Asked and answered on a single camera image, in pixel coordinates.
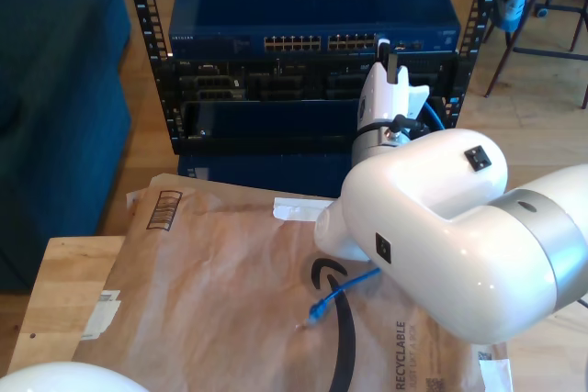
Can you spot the blue sofa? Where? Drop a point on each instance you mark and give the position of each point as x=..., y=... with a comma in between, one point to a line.
x=55, y=112

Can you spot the brown paper mailer with logo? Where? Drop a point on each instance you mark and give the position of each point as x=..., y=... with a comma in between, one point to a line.
x=206, y=318

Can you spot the dark blue rack base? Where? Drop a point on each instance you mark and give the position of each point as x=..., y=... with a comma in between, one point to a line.
x=257, y=171

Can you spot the black metal chair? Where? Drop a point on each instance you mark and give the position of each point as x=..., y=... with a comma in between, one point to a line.
x=551, y=53

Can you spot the black rack server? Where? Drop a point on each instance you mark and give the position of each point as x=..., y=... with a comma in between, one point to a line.
x=275, y=84

